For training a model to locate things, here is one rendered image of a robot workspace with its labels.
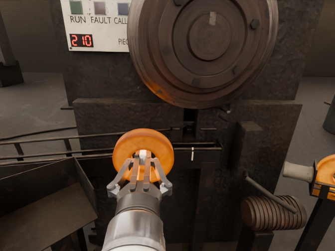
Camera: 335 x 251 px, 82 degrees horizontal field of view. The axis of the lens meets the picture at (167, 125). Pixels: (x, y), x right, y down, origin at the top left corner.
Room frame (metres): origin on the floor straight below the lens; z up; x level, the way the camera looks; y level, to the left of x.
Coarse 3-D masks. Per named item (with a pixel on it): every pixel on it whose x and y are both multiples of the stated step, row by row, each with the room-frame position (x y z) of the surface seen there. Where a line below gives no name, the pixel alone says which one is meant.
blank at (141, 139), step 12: (132, 132) 0.41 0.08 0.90; (144, 132) 0.41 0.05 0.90; (156, 132) 0.42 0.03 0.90; (120, 144) 0.40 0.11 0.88; (132, 144) 0.40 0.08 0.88; (144, 144) 0.40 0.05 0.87; (156, 144) 0.40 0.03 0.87; (168, 144) 0.41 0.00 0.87; (120, 156) 0.40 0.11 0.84; (132, 156) 0.43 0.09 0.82; (156, 156) 0.41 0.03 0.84; (168, 156) 0.41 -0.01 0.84; (120, 168) 0.40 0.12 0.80; (132, 168) 0.40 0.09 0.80; (144, 168) 0.42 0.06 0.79; (168, 168) 0.41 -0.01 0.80; (156, 180) 0.41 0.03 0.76
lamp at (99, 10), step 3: (96, 3) 0.76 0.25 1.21; (99, 3) 0.77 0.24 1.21; (102, 3) 0.77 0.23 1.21; (96, 6) 0.76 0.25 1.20; (99, 6) 0.77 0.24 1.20; (102, 6) 0.77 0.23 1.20; (96, 9) 0.76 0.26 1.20; (99, 9) 0.77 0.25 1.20; (102, 9) 0.77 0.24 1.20; (96, 12) 0.76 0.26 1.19; (99, 12) 0.77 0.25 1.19; (102, 12) 0.77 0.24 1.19; (105, 12) 0.77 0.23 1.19
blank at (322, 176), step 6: (330, 156) 0.55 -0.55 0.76; (324, 162) 0.54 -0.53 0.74; (330, 162) 0.54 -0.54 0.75; (318, 168) 0.55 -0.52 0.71; (324, 168) 0.54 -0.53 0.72; (330, 168) 0.53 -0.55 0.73; (318, 174) 0.54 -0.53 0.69; (324, 174) 0.54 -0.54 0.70; (330, 174) 0.53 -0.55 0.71; (318, 180) 0.54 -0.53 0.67; (324, 180) 0.53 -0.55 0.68; (330, 180) 0.53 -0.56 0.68
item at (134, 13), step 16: (144, 0) 0.65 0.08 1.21; (272, 0) 0.67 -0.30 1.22; (128, 16) 0.65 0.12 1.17; (272, 16) 0.67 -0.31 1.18; (128, 32) 0.65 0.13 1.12; (272, 32) 0.67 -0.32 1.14; (272, 48) 0.67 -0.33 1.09; (144, 64) 0.65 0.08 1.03; (144, 80) 0.65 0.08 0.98; (160, 96) 0.65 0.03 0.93; (224, 96) 0.67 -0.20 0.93
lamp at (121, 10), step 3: (120, 3) 0.77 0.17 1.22; (123, 3) 0.77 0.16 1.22; (126, 3) 0.77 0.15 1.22; (120, 6) 0.77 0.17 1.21; (123, 6) 0.77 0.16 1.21; (126, 6) 0.77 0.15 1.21; (120, 9) 0.77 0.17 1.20; (123, 9) 0.77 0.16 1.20; (126, 9) 0.77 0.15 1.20; (120, 12) 0.77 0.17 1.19; (123, 12) 0.77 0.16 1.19; (126, 12) 0.77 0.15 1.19
